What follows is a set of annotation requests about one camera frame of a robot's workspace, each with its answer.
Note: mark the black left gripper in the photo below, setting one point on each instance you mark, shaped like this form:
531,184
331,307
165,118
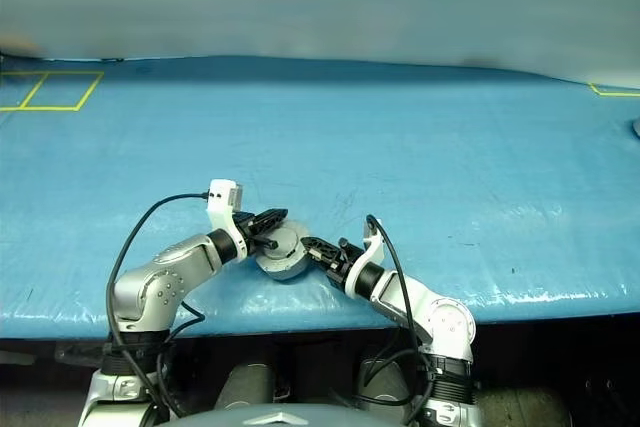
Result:
247,229

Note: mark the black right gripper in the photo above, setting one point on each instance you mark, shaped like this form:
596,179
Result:
344,264

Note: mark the round grey motor lid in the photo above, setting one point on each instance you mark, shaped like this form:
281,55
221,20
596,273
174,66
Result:
292,241

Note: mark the grey motor housing copper windings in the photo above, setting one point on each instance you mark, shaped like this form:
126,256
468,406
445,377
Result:
280,269

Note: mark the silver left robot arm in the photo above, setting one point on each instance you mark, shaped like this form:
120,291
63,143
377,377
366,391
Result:
160,282

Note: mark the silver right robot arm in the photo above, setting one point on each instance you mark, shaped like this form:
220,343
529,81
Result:
450,322

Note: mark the blue plastic table cover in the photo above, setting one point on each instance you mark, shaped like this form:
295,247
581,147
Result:
350,147

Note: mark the grey rounded shape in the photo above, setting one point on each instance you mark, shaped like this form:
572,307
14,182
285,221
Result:
387,382
245,387

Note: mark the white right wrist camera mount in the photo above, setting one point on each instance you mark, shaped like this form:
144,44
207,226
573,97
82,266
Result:
370,253

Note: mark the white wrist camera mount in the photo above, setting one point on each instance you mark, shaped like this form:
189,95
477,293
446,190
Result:
220,197
370,253

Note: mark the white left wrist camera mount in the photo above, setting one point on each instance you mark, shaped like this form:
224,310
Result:
220,197

